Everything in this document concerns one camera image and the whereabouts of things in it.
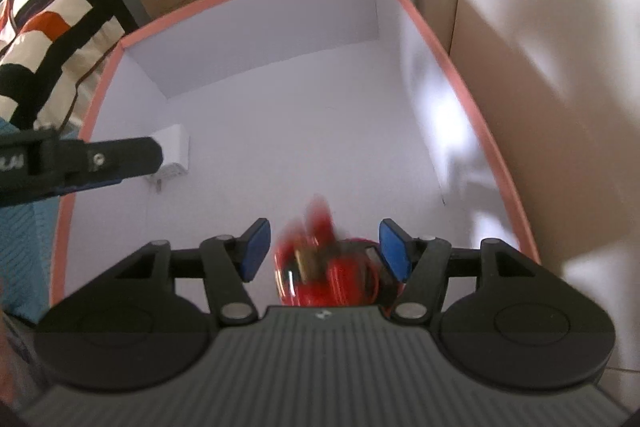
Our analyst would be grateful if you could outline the white plug charger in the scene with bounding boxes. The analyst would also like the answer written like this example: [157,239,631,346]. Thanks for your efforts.
[149,124,192,194]

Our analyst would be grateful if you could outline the pink-rimmed white cardboard box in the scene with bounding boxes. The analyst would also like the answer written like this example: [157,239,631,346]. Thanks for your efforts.
[50,0,542,308]

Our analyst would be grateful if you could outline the blue textured blanket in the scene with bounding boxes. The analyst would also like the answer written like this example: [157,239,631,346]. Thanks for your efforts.
[0,117,76,324]

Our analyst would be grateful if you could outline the red toy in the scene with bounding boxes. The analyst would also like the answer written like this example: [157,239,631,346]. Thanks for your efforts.
[272,194,408,308]

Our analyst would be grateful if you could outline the bed with striped cover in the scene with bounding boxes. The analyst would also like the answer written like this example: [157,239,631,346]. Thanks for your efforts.
[0,0,126,132]

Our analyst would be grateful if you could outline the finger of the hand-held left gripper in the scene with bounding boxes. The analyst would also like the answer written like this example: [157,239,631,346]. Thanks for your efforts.
[50,136,164,196]

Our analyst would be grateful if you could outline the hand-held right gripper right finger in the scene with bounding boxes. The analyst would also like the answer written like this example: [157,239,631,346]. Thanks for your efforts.
[378,218,551,325]

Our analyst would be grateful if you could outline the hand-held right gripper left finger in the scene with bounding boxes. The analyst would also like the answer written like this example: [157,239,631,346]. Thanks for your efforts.
[100,218,272,328]

